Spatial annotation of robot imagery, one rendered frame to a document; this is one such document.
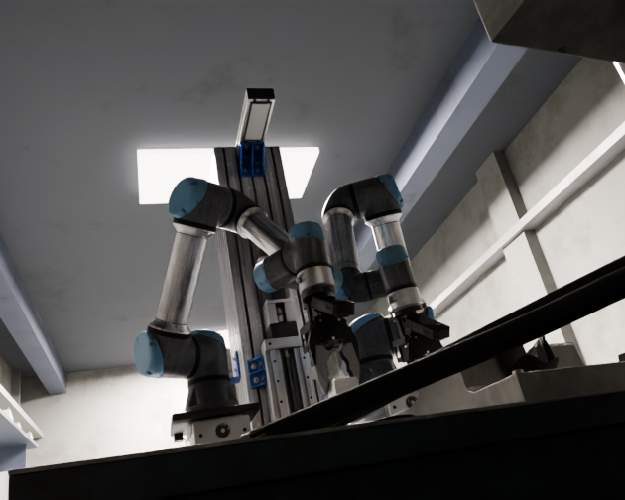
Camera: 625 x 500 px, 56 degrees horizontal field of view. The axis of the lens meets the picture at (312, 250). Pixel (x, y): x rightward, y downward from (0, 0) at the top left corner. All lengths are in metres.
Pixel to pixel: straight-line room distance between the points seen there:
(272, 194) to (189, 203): 0.65
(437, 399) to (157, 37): 2.64
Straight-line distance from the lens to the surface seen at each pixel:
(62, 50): 3.41
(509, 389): 0.91
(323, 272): 1.21
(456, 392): 1.01
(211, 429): 1.49
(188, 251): 1.58
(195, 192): 1.55
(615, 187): 4.09
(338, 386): 1.12
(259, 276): 1.32
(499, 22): 0.57
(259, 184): 2.16
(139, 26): 3.28
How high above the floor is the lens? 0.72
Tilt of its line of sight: 25 degrees up
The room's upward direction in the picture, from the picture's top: 12 degrees counter-clockwise
